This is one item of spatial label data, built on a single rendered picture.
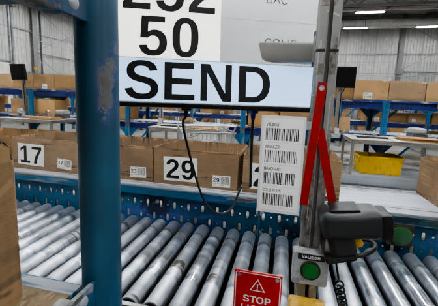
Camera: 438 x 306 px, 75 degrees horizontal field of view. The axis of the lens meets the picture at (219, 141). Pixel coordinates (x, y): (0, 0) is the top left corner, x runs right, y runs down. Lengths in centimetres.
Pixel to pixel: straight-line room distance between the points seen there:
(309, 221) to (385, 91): 540
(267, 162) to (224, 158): 65
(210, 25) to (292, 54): 19
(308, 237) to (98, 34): 54
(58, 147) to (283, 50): 123
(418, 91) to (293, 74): 548
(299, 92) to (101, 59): 54
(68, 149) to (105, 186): 137
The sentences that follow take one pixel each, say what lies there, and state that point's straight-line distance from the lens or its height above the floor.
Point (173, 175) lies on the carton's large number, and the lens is 130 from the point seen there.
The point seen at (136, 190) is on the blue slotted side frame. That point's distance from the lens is 133.
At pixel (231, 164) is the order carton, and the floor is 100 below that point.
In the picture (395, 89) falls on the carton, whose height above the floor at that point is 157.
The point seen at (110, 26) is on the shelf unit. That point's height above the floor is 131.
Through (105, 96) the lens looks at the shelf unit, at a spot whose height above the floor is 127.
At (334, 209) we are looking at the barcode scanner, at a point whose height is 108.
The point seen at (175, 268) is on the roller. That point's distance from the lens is 98.
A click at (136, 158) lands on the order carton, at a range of 137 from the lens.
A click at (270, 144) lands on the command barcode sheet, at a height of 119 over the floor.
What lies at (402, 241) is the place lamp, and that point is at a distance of 127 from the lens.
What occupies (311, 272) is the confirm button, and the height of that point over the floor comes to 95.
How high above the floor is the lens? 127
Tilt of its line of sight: 8 degrees down
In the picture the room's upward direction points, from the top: 2 degrees clockwise
